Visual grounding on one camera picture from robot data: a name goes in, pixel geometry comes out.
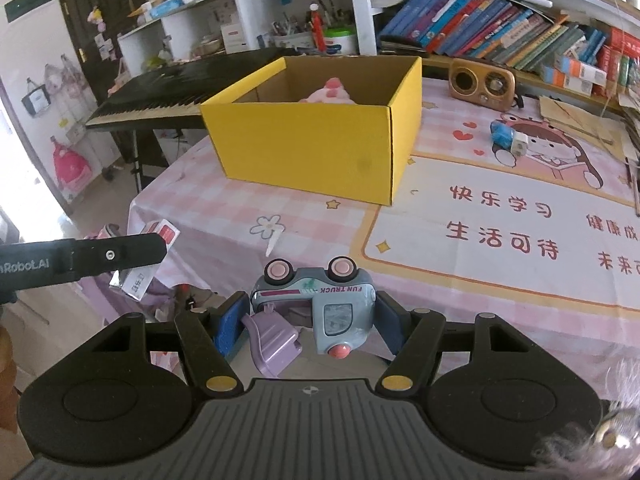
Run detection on person's left hand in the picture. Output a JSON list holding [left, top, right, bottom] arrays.
[[0, 326, 20, 434]]

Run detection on white bookshelf unit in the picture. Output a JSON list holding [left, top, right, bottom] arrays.
[[117, 0, 640, 116]]

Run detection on brown retro radio speaker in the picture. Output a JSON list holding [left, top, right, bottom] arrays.
[[448, 58, 516, 112]]

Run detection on red pen bottle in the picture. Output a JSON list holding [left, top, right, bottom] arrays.
[[309, 3, 326, 52]]

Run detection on blue toy truck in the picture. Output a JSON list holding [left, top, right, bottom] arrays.
[[242, 256, 376, 378]]

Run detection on flat cardboard sheets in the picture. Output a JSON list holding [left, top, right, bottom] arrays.
[[539, 96, 626, 148]]

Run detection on row of leaning books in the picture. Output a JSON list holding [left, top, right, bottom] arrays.
[[376, 0, 608, 72]]

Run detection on white green lidded jar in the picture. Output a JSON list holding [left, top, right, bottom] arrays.
[[323, 27, 358, 56]]

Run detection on pink checkered table mat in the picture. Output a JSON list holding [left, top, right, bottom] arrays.
[[128, 79, 639, 390]]

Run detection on yellow cardboard box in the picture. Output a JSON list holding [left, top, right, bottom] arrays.
[[201, 55, 422, 206]]

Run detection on blue wrapper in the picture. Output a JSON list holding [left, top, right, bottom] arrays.
[[490, 120, 514, 151]]

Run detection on orange white medicine box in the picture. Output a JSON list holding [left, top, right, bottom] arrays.
[[554, 55, 608, 87]]

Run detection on pink plush paw toy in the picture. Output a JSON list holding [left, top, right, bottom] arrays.
[[300, 77, 355, 104]]

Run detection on black electronic keyboard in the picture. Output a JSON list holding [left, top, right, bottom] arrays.
[[86, 48, 297, 131]]

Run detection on small red white box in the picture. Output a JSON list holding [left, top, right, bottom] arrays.
[[110, 219, 180, 302]]

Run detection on white charger plug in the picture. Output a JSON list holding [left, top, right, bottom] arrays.
[[510, 131, 529, 157]]

